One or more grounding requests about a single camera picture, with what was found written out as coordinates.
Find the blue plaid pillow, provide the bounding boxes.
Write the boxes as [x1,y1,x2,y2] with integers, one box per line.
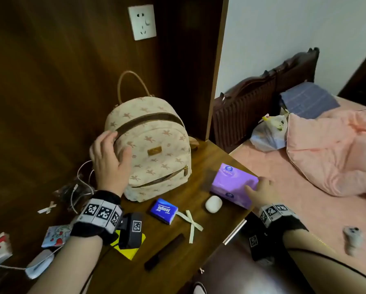
[279,82,341,120]

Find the right marker wristband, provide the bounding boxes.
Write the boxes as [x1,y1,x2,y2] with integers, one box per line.
[258,203,309,239]

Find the white wall socket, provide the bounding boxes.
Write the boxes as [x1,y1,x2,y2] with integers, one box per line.
[127,4,157,41]

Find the silver drawer handle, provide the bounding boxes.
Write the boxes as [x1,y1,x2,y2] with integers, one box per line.
[222,219,247,245]

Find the purple tissue pack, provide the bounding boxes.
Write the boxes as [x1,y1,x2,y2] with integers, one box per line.
[209,163,259,210]

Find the pink quilt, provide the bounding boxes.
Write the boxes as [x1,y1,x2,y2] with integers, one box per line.
[286,108,366,202]

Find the blue pocket tissue pack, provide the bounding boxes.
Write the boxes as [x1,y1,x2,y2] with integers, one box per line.
[149,198,179,225]

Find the dark wooden bed headboard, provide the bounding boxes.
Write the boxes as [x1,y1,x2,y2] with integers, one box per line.
[209,47,320,154]

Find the white plastic bag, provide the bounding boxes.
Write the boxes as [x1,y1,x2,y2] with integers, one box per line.
[249,113,291,153]

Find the clear bag with dark contents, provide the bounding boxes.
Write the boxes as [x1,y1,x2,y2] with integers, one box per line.
[53,177,95,209]

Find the dark wooden cabinet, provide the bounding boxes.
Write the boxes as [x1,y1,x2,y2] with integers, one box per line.
[338,42,366,109]

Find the beige horse-print backpack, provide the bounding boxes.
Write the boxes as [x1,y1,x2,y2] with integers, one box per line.
[104,70,199,203]

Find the left marker wristband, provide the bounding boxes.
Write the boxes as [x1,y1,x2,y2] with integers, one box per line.
[70,190,124,245]

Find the black stick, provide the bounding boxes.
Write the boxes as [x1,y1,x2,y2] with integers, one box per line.
[144,233,186,272]

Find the large white ribbon cross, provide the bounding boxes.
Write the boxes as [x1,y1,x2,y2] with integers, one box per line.
[175,209,204,244]

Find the small grey toy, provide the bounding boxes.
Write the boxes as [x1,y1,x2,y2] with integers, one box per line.
[342,225,364,257]

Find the white oval object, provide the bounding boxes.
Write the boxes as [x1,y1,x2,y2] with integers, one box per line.
[25,248,56,280]

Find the yellow box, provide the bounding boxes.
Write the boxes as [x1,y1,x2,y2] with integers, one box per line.
[110,229,147,261]

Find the marker wristband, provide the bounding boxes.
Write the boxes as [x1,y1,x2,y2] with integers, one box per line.
[258,203,309,239]
[70,190,124,245]

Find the person's left hand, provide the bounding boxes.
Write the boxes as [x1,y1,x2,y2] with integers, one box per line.
[89,130,133,198]

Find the small red-print packet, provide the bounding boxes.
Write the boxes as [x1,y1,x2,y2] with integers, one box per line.
[41,224,73,249]

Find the white earbuds case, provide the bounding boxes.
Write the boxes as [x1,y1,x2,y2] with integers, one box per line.
[205,195,223,214]

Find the person's right hand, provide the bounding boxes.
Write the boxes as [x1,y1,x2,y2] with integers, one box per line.
[244,176,278,210]

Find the person's left forearm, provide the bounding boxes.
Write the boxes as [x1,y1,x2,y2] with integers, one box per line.
[27,234,104,294]

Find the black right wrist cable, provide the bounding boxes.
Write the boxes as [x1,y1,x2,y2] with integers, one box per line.
[285,247,366,287]

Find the small white ribbon cross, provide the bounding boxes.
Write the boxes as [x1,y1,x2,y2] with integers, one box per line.
[37,201,57,215]

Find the white coiled cable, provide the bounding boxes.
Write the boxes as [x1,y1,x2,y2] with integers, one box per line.
[70,160,95,215]

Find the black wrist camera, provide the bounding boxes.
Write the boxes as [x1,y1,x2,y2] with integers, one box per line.
[118,212,144,250]
[247,217,286,267]

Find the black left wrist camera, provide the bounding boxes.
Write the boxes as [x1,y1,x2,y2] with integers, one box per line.
[118,212,144,250]

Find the person's right forearm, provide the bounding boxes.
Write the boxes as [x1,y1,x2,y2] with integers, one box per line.
[282,229,366,294]

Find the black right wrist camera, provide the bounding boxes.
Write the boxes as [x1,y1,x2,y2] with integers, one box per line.
[247,217,286,267]

